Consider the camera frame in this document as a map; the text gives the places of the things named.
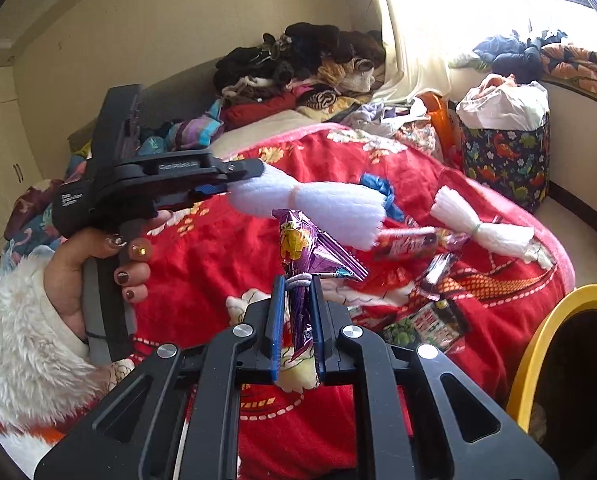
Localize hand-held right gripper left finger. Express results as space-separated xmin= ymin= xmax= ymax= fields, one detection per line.
xmin=33 ymin=275 xmax=286 ymax=480

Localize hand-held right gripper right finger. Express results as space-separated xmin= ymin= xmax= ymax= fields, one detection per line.
xmin=311 ymin=275 xmax=559 ymax=480

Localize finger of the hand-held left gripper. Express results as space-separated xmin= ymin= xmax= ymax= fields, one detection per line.
xmin=211 ymin=157 xmax=265 ymax=182
xmin=193 ymin=182 xmax=232 ymax=199

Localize purple snack wrapper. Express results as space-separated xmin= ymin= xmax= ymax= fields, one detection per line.
xmin=271 ymin=208 xmax=370 ymax=361

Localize white foam net bundle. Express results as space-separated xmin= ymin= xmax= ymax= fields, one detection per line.
xmin=430 ymin=186 xmax=554 ymax=268
xmin=227 ymin=169 xmax=385 ymax=252

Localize yellow trash bin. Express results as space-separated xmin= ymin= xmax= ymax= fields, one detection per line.
xmin=507 ymin=284 xmax=597 ymax=461

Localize person's left forearm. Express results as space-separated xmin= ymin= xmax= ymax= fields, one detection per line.
xmin=0 ymin=250 xmax=135 ymax=416

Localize person's left hand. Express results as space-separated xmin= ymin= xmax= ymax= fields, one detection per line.
xmin=43 ymin=210 xmax=174 ymax=346

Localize beige bedsheet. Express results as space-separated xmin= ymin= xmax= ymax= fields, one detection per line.
xmin=213 ymin=110 xmax=329 ymax=156

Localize purple teal striped cloth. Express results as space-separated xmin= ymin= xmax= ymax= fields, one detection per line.
xmin=138 ymin=100 xmax=225 ymax=157

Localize red floral blanket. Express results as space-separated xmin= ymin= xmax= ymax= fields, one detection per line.
xmin=0 ymin=125 xmax=577 ymax=480

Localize grey headboard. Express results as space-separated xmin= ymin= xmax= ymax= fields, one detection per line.
xmin=68 ymin=57 xmax=229 ymax=161

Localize green label packet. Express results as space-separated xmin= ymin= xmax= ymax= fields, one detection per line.
xmin=383 ymin=297 xmax=472 ymax=351

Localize pile of dark clothes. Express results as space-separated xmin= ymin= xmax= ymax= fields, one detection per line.
xmin=213 ymin=22 xmax=387 ymax=126

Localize red snack packet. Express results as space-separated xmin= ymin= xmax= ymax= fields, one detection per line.
xmin=376 ymin=226 xmax=472 ymax=261

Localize small silver packet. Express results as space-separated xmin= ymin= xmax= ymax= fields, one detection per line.
xmin=419 ymin=252 xmax=459 ymax=301

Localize white grey cloth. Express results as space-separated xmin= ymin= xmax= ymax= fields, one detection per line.
xmin=343 ymin=102 xmax=429 ymax=136

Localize floral patterned cloth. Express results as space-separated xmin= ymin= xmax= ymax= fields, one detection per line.
xmin=393 ymin=120 xmax=444 ymax=161

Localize orange plastic chair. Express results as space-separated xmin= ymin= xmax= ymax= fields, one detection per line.
xmin=419 ymin=91 xmax=452 ymax=156

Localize cream curtain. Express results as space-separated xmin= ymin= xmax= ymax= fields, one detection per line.
xmin=373 ymin=0 xmax=459 ymax=106

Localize dinosaur print fabric basket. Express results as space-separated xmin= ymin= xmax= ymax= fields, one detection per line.
xmin=456 ymin=110 xmax=551 ymax=213

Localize white plastic bag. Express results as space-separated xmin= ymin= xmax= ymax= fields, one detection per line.
xmin=456 ymin=80 xmax=549 ymax=131

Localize dark blue clothes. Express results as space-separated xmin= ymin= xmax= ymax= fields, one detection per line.
xmin=473 ymin=30 xmax=569 ymax=83

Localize orange patterned quilt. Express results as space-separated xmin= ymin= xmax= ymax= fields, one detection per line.
xmin=539 ymin=42 xmax=597 ymax=98

